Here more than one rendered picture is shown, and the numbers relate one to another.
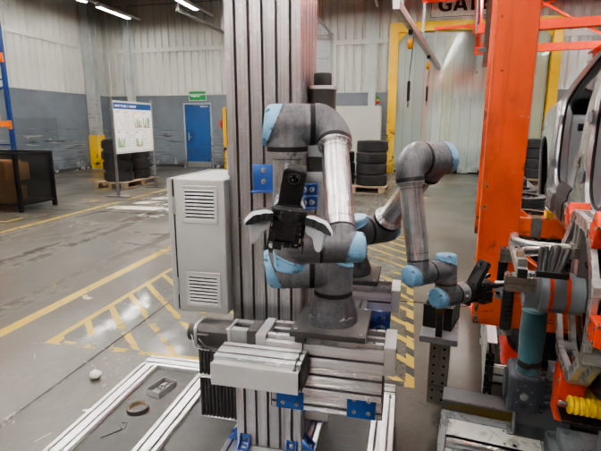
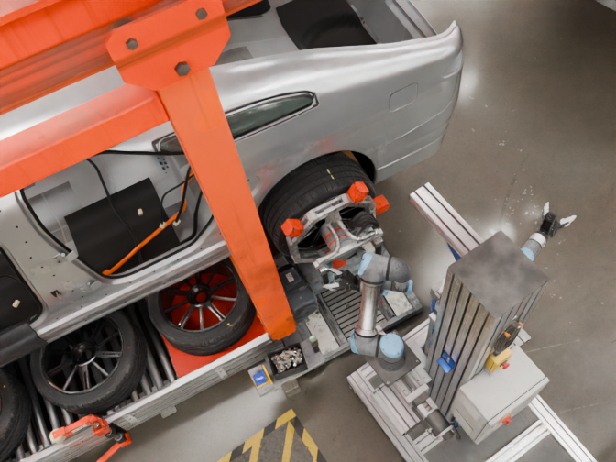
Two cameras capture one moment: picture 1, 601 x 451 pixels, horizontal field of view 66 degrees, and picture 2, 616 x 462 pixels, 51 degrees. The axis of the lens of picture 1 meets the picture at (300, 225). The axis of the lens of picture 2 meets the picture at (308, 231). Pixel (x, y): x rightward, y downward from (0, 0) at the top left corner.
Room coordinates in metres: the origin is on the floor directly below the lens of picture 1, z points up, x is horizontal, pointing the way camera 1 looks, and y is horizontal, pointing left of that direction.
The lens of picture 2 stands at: (2.64, 0.38, 4.17)
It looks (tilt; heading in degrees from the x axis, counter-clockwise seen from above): 62 degrees down; 233
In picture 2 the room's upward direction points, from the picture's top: 12 degrees counter-clockwise
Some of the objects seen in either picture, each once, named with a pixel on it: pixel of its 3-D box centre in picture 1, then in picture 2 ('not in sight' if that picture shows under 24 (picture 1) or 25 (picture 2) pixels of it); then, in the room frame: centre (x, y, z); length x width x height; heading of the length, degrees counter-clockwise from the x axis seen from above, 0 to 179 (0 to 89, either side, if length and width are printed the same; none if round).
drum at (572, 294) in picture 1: (556, 292); (337, 239); (1.50, -0.87, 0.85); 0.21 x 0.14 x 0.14; 70
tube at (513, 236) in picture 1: (542, 233); (324, 239); (1.61, -0.86, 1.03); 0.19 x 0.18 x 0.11; 70
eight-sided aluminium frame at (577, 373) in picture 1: (580, 294); (332, 229); (1.47, -0.94, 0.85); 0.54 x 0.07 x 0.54; 160
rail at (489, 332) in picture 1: (487, 284); (95, 430); (3.20, -1.36, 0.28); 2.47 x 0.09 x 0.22; 160
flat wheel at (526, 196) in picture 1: (517, 203); not in sight; (6.13, -2.90, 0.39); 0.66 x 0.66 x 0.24
